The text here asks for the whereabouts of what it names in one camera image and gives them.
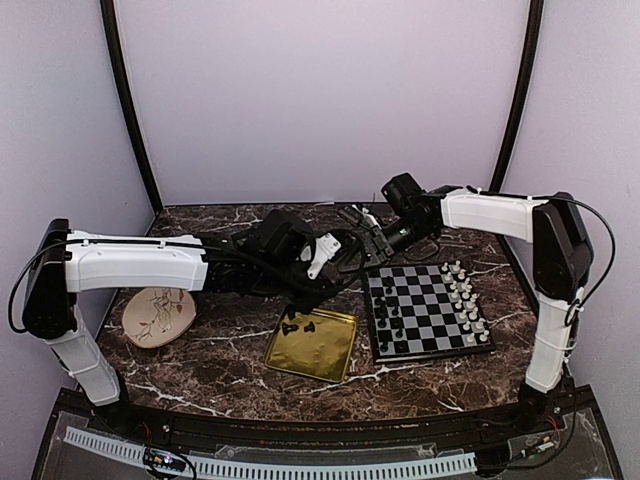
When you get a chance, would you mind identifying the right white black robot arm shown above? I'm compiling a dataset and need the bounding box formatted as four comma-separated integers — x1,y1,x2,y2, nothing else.
355,173,596,434

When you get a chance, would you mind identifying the black silver chess board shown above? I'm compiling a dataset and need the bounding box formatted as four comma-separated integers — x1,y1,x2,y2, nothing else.
363,264,495,364

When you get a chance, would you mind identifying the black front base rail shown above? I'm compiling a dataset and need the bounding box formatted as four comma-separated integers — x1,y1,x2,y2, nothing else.
49,387,566,454

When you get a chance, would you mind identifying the black frame post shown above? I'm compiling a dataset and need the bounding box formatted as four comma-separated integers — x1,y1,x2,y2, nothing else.
99,0,164,215
489,0,545,192

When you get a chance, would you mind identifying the white slotted cable duct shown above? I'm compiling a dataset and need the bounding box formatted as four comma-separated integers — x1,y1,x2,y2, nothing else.
63,427,477,479

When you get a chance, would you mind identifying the white chess pieces row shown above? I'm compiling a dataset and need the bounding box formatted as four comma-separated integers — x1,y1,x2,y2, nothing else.
440,260,490,347

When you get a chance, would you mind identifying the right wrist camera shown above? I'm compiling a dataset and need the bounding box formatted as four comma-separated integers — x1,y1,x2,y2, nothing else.
338,203,381,230

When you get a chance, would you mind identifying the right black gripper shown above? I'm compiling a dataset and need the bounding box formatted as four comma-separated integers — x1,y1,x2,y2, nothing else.
338,215,436,275

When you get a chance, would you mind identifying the right black frame post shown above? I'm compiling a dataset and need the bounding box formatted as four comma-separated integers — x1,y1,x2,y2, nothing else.
489,0,545,192

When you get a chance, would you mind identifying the pile of black chess pieces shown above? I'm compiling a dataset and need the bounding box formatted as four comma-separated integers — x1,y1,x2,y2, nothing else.
280,321,316,336

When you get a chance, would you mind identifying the round painted wooden plate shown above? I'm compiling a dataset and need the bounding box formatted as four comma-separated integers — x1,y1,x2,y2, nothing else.
121,288,197,349

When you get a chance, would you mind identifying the left black frame post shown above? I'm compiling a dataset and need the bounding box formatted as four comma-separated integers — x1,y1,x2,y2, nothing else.
99,0,164,215

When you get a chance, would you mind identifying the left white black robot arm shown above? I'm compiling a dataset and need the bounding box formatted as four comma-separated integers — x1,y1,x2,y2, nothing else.
10,210,341,436

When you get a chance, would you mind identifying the gold square tray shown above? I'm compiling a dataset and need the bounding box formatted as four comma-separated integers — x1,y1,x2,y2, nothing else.
264,309,358,383

